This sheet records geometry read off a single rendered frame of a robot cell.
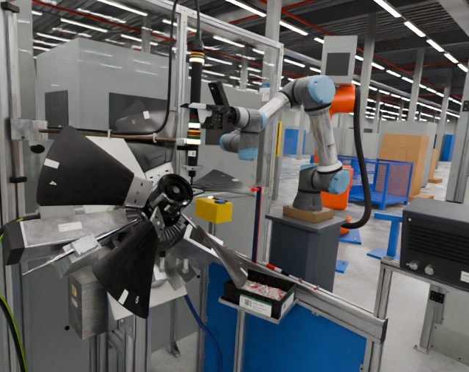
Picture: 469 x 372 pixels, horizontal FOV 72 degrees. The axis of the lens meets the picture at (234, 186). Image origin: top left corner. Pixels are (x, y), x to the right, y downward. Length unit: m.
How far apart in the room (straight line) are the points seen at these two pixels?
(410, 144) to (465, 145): 6.40
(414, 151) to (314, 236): 7.40
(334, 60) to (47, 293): 4.31
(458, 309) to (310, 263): 1.31
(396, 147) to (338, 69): 4.42
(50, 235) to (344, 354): 1.02
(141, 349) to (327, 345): 0.67
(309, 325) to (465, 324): 1.52
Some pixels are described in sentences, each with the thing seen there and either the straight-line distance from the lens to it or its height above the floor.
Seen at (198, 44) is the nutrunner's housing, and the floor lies 1.66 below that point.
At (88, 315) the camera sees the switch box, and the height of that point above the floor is 0.71.
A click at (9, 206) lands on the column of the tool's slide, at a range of 1.47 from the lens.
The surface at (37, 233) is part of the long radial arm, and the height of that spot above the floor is 1.11.
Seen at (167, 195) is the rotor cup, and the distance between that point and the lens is 0.99.
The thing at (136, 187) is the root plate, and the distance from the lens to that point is 1.02.
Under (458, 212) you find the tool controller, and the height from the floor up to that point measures 1.24.
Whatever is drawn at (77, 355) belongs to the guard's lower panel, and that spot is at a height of 0.24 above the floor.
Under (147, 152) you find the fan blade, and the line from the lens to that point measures 1.14.
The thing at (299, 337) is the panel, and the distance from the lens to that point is 1.41.
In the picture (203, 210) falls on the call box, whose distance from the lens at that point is 1.57.
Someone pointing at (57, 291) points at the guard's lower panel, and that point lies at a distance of 1.81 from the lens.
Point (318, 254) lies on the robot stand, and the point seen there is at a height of 0.87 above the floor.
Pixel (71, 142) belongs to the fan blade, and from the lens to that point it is 0.99.
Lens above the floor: 1.41
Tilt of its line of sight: 10 degrees down
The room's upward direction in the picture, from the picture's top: 4 degrees clockwise
